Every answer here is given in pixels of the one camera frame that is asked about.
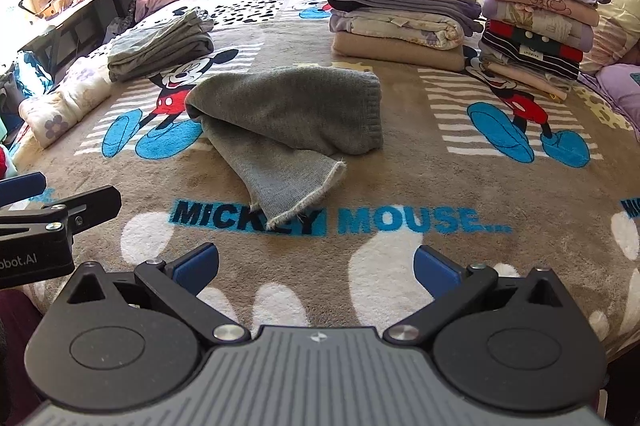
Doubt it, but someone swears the folded grey clothes stack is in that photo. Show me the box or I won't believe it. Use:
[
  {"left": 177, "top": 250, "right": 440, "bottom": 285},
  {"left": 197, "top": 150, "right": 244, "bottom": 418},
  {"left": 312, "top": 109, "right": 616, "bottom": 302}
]
[{"left": 107, "top": 8, "right": 214, "bottom": 82}]

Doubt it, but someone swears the grey knit garment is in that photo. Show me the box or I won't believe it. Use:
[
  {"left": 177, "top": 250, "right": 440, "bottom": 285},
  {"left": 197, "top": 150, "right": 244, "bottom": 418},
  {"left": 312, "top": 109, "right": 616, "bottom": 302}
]
[{"left": 184, "top": 66, "right": 383, "bottom": 229}]

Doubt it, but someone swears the dark bedside shelf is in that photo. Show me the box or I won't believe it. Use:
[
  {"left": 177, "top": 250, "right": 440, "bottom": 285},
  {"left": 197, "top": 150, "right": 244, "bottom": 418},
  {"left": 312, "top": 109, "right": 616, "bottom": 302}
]
[{"left": 20, "top": 0, "right": 136, "bottom": 80}]

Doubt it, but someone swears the white floral folded quilt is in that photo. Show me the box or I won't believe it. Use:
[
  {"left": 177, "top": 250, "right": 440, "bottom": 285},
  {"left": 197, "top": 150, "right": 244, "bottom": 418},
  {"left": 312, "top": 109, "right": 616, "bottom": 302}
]
[{"left": 18, "top": 56, "right": 112, "bottom": 149}]

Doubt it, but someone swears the Mickey Mouse brown blanket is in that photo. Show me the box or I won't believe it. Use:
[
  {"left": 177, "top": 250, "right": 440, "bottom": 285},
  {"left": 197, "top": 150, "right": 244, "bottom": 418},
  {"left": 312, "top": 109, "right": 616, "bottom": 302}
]
[{"left": 12, "top": 0, "right": 639, "bottom": 356}]

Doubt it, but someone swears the folded purple beige clothes stack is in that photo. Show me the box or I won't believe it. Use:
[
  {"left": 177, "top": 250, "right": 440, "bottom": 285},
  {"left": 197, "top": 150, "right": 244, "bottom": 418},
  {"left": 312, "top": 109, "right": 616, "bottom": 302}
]
[{"left": 328, "top": 0, "right": 483, "bottom": 72}]

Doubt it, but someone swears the folded colourful clothes stack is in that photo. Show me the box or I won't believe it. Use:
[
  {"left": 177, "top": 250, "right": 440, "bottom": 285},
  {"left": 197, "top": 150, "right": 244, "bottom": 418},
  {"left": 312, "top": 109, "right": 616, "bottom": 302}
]
[{"left": 480, "top": 0, "right": 611, "bottom": 101}]

